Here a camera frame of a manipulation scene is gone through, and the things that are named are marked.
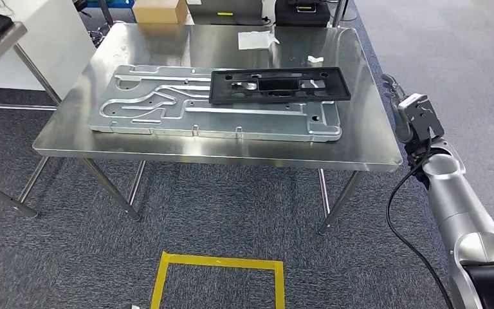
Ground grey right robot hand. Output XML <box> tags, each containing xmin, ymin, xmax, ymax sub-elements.
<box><xmin>381</xmin><ymin>73</ymin><xmax>414</xmax><ymax>144</ymax></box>

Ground black plastic car part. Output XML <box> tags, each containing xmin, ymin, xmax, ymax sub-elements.
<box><xmin>208</xmin><ymin>66</ymin><xmax>352</xmax><ymax>106</ymax></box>

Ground stainless steel workbench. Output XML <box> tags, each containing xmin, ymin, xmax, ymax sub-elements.
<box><xmin>32</xmin><ymin>22</ymin><xmax>404</xmax><ymax>236</ymax></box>

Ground chrome pole with base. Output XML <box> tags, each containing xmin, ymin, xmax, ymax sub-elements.
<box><xmin>331</xmin><ymin>0</ymin><xmax>358</xmax><ymax>29</ymax></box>
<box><xmin>98</xmin><ymin>0</ymin><xmax>115</xmax><ymax>28</ymax></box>

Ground black carrying case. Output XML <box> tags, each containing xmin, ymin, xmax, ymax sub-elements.
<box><xmin>274</xmin><ymin>0</ymin><xmax>331</xmax><ymax>28</ymax></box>

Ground white paper sheet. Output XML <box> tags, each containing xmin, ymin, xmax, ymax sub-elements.
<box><xmin>237</xmin><ymin>30</ymin><xmax>280</xmax><ymax>51</ymax></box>

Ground grey stamped metal panel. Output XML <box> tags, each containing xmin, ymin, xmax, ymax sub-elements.
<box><xmin>87</xmin><ymin>64</ymin><xmax>343</xmax><ymax>144</ymax></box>

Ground grey laptop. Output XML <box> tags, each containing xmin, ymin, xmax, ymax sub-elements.
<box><xmin>186</xmin><ymin>0</ymin><xmax>273</xmax><ymax>27</ymax></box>

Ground brown cardboard box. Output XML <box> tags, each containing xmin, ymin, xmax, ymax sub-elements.
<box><xmin>132</xmin><ymin>0</ymin><xmax>188</xmax><ymax>25</ymax></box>

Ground yellow floor tape rectangle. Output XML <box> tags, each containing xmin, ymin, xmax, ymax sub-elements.
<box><xmin>149</xmin><ymin>251</ymin><xmax>287</xmax><ymax>309</ymax></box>

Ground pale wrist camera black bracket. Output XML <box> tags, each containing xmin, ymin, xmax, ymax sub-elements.
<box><xmin>397</xmin><ymin>93</ymin><xmax>446</xmax><ymax>149</ymax></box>

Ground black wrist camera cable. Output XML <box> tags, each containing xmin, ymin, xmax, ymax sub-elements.
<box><xmin>385</xmin><ymin>140</ymin><xmax>455</xmax><ymax>309</ymax></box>

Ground tangled floor cables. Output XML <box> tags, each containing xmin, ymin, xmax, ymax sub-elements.
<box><xmin>86</xmin><ymin>26</ymin><xmax>106</xmax><ymax>48</ymax></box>

